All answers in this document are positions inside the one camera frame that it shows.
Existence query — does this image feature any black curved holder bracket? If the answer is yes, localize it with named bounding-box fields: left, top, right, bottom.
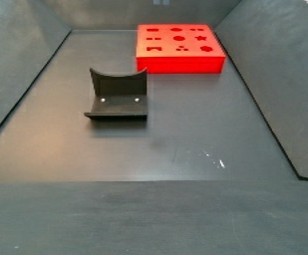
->
left=85, top=69, right=149, bottom=120

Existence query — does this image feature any red shape sorter box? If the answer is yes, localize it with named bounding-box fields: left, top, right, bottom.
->
left=137, top=24, right=226, bottom=74

